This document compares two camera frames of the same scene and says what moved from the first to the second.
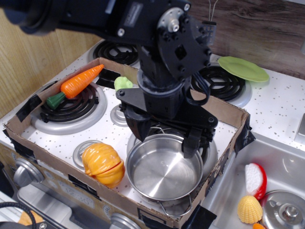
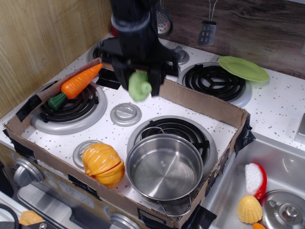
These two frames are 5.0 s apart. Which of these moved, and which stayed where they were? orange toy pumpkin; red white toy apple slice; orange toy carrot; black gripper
Moved: black gripper
Stayed: red white toy apple slice; orange toy carrot; orange toy pumpkin
